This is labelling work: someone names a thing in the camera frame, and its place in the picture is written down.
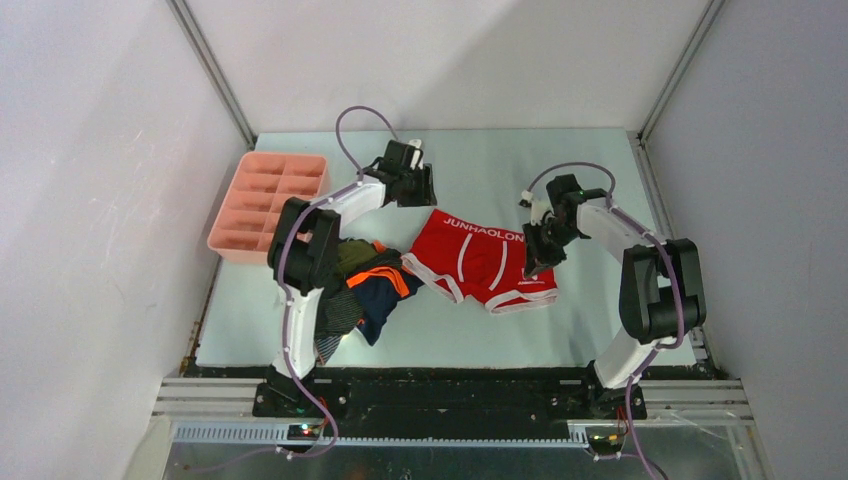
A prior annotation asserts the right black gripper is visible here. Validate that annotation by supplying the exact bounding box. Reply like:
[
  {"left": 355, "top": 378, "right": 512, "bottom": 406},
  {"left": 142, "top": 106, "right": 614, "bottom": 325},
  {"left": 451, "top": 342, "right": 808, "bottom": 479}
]
[{"left": 523, "top": 218, "right": 583, "bottom": 278}]

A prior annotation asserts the red white underwear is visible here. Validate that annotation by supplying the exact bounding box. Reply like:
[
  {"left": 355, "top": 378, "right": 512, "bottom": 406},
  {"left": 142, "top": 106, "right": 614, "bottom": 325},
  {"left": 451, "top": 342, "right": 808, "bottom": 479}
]
[{"left": 402, "top": 209, "right": 559, "bottom": 315}]

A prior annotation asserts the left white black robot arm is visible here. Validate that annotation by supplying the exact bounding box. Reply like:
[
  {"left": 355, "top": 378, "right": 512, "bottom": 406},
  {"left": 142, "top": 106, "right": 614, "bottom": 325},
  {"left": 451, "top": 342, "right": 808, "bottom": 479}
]
[{"left": 267, "top": 139, "right": 437, "bottom": 417}]

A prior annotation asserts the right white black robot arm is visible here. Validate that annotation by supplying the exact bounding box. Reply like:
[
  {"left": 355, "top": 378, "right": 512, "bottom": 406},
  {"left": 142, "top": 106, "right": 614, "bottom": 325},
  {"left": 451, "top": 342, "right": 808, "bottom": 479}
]
[{"left": 519, "top": 174, "right": 707, "bottom": 418}]

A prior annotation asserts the olive green underwear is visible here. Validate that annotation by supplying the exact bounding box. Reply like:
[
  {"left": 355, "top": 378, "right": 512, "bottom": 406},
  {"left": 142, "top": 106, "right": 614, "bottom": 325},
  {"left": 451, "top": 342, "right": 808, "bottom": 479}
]
[{"left": 335, "top": 239, "right": 378, "bottom": 278}]

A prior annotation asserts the navy orange underwear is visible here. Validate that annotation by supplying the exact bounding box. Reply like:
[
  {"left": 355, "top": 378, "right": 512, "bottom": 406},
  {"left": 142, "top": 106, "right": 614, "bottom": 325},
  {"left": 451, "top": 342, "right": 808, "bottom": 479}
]
[{"left": 353, "top": 241, "right": 424, "bottom": 346}]

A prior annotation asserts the dark striped underwear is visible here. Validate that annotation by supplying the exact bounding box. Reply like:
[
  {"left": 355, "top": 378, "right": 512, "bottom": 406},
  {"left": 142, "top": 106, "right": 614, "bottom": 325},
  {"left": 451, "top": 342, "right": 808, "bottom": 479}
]
[{"left": 311, "top": 248, "right": 402, "bottom": 367}]

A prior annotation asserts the pink divided storage tray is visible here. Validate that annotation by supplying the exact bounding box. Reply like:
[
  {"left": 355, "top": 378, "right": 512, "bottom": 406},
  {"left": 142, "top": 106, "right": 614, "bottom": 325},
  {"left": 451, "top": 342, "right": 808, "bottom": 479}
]
[{"left": 207, "top": 151, "right": 329, "bottom": 265}]

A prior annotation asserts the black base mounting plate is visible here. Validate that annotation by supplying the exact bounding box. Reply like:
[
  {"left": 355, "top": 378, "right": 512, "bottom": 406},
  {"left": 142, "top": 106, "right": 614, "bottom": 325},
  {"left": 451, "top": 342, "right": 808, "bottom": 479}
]
[{"left": 156, "top": 363, "right": 720, "bottom": 440}]

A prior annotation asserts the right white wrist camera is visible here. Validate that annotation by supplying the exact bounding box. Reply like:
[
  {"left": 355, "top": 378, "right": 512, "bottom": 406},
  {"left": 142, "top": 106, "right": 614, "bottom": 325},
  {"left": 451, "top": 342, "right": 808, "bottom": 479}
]
[{"left": 519, "top": 190, "right": 553, "bottom": 226}]

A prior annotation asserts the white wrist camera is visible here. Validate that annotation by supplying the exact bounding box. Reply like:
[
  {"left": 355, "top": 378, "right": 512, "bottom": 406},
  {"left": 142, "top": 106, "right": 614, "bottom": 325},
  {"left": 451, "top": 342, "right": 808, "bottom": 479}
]
[
  {"left": 407, "top": 139, "right": 423, "bottom": 170},
  {"left": 519, "top": 190, "right": 553, "bottom": 226}
]

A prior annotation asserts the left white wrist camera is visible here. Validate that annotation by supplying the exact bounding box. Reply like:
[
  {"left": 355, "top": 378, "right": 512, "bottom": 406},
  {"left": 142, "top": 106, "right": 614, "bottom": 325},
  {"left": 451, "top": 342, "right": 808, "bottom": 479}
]
[{"left": 407, "top": 139, "right": 423, "bottom": 170}]

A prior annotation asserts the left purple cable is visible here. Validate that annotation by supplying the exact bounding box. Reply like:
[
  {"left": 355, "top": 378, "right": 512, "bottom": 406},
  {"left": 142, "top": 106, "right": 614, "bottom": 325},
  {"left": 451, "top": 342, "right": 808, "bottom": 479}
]
[{"left": 276, "top": 105, "right": 402, "bottom": 462}]

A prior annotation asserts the right aluminium corner post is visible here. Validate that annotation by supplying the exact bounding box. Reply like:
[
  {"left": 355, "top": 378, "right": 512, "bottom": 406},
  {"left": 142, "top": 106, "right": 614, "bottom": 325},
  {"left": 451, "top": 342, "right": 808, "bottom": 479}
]
[{"left": 636, "top": 0, "right": 727, "bottom": 147}]

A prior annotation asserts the aluminium corner post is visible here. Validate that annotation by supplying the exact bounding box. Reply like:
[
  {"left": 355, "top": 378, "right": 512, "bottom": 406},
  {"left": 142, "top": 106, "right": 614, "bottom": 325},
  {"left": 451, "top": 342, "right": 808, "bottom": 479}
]
[
  {"left": 636, "top": 0, "right": 727, "bottom": 147},
  {"left": 166, "top": 0, "right": 258, "bottom": 151}
]

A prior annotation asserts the left aluminium corner post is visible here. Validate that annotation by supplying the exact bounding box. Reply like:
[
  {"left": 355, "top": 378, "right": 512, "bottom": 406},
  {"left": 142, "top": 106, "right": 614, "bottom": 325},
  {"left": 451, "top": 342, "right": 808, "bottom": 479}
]
[{"left": 166, "top": 0, "right": 258, "bottom": 151}]

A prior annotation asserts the grey slotted cable duct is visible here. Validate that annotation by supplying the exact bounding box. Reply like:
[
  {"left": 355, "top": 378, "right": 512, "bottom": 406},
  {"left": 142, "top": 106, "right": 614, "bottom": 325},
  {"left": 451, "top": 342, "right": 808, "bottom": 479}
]
[{"left": 172, "top": 421, "right": 589, "bottom": 449}]

